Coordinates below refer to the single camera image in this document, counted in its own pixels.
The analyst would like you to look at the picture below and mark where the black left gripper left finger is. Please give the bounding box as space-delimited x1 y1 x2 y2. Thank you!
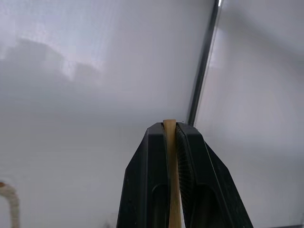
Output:
116 122 171 228

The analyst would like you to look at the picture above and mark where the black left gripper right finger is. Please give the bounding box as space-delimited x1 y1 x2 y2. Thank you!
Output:
175 123 254 228

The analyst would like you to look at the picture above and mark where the wooden chopstick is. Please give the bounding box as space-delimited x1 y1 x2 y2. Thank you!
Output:
162 118 183 228

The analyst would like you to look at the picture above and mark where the dark metal table edge strip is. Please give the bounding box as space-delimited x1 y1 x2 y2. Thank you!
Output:
187 0 224 126

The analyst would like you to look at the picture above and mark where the white rope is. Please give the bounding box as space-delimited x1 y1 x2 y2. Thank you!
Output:
0 181 20 228

